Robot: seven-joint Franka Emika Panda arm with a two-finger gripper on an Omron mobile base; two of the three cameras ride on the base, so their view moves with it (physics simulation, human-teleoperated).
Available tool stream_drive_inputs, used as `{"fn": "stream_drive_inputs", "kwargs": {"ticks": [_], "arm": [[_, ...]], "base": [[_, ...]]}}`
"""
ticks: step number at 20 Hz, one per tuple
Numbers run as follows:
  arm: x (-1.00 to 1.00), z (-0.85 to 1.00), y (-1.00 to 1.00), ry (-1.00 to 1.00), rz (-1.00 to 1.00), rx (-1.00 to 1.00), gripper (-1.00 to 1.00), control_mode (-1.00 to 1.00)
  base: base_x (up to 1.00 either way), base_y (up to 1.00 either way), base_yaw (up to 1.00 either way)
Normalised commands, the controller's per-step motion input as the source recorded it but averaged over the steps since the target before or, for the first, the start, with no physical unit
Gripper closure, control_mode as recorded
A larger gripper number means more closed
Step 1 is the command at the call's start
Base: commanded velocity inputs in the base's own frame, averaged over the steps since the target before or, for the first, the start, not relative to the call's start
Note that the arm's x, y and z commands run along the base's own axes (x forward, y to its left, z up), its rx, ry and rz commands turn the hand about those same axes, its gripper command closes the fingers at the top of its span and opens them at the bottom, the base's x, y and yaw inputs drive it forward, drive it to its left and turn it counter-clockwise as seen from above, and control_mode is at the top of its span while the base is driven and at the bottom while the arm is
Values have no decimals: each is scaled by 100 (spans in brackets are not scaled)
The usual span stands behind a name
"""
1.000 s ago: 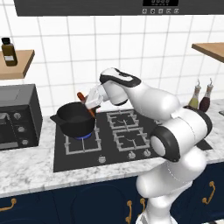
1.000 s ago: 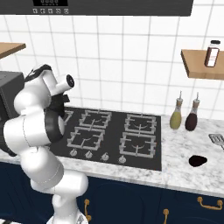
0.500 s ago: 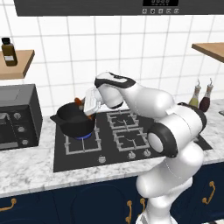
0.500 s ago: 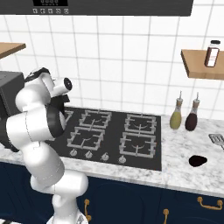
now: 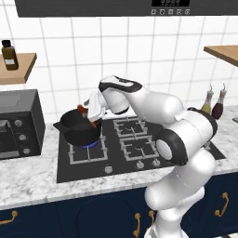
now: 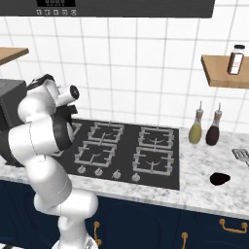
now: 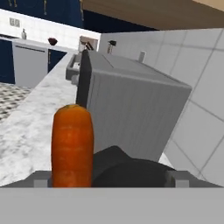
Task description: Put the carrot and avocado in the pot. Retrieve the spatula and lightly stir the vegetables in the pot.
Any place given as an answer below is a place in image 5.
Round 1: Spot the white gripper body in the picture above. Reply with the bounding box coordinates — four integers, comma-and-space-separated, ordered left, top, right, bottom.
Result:
86, 91, 108, 124

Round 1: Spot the red-brown spatula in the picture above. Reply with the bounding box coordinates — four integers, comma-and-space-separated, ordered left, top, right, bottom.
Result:
76, 104, 98, 129

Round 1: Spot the black pot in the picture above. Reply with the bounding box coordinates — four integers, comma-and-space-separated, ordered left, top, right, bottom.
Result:
52, 108, 103, 148

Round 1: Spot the black gas hob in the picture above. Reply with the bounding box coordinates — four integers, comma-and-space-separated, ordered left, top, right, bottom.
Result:
53, 115, 227, 184

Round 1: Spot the black toaster oven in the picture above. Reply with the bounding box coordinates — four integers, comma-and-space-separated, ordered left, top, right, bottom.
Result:
0, 88, 46, 161

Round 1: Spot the brown glass bottle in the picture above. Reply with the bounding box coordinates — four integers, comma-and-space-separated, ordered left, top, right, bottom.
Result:
0, 39, 20, 72

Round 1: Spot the dark grey range hood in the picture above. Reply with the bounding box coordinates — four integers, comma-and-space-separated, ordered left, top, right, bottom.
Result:
13, 0, 238, 19

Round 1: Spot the navy cupboard door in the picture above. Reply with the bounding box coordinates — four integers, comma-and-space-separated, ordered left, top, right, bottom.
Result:
55, 187, 147, 238
0, 202, 58, 238
143, 198, 160, 238
180, 172, 238, 238

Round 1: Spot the yellow oil bottle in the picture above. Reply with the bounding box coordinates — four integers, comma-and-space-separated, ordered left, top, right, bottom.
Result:
200, 84, 215, 115

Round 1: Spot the dark red vinegar bottle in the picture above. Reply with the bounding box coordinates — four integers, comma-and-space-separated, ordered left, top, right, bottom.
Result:
211, 82, 228, 121

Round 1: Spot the wooden wall shelf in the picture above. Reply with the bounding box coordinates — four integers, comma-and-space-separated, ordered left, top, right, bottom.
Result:
0, 52, 38, 86
203, 45, 238, 68

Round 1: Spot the gold cupboard handle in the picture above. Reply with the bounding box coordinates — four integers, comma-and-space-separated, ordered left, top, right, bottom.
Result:
132, 212, 141, 238
214, 192, 230, 218
145, 210, 155, 234
0, 210, 19, 226

